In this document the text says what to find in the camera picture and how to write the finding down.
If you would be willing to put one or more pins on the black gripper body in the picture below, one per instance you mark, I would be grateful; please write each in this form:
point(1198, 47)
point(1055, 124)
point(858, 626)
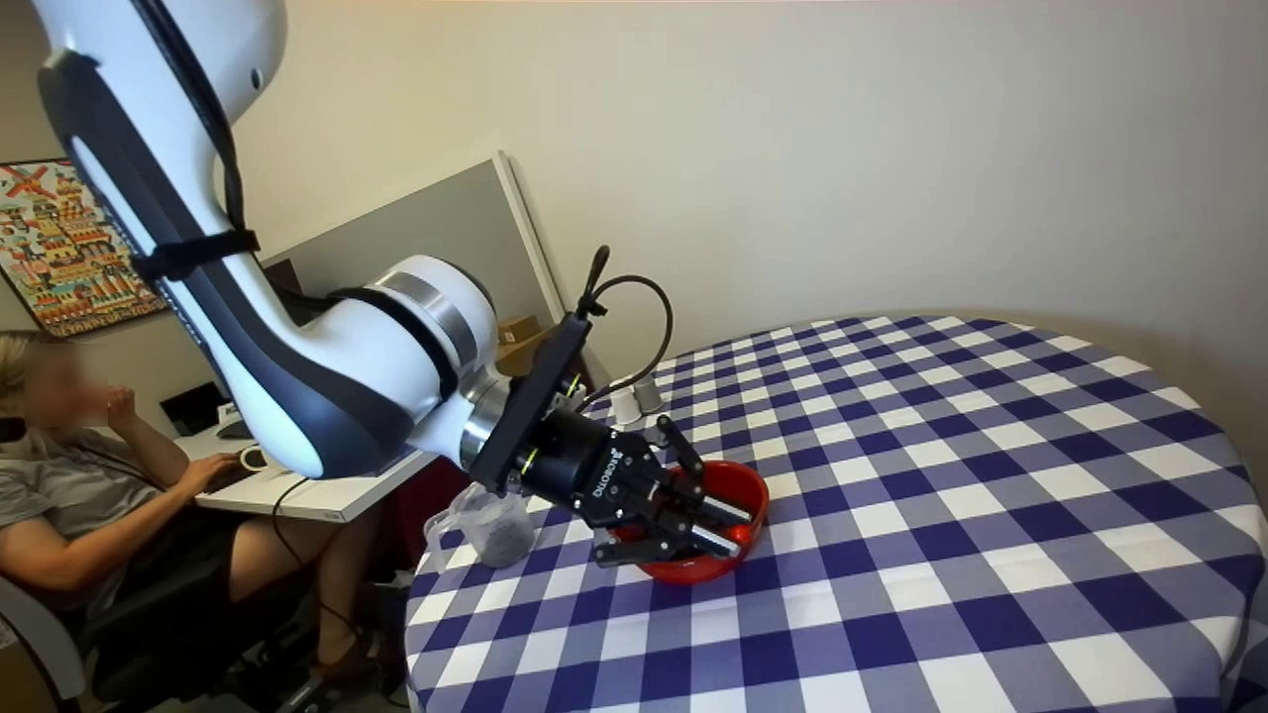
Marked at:
point(596, 470)

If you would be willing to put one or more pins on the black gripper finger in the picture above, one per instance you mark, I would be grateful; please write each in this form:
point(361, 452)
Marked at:
point(688, 470)
point(678, 541)

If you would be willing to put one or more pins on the red bowl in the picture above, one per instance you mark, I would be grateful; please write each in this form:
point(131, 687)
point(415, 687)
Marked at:
point(738, 498)

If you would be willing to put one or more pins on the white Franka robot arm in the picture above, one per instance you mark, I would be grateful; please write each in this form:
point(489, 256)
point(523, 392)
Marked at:
point(291, 342)

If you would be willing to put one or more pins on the clear plastic measuring jug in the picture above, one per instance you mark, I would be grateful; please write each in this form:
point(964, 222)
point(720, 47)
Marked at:
point(483, 529)

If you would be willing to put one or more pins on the small white plastic bottle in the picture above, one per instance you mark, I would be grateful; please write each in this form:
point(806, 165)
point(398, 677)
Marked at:
point(648, 396)

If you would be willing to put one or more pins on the white office desk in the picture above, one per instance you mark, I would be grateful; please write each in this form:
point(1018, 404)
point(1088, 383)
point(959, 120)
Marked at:
point(329, 498)

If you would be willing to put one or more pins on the blue white checkered tablecloth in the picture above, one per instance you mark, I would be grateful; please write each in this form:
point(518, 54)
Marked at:
point(952, 529)

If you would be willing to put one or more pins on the grey partition panel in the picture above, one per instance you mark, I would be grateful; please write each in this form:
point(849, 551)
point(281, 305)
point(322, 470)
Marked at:
point(437, 222)

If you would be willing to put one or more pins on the black tablet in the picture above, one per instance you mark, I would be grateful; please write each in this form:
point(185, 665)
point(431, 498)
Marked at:
point(186, 404)

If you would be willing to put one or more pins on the black office chair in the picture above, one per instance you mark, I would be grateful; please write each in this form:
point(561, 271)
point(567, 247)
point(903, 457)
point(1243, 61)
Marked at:
point(143, 635)

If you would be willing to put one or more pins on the seated person grey shirt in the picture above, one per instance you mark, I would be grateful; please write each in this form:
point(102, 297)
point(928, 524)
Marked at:
point(82, 518)

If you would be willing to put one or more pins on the colourful framed wall picture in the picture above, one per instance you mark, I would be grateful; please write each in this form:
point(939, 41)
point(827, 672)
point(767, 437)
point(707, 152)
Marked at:
point(65, 250)

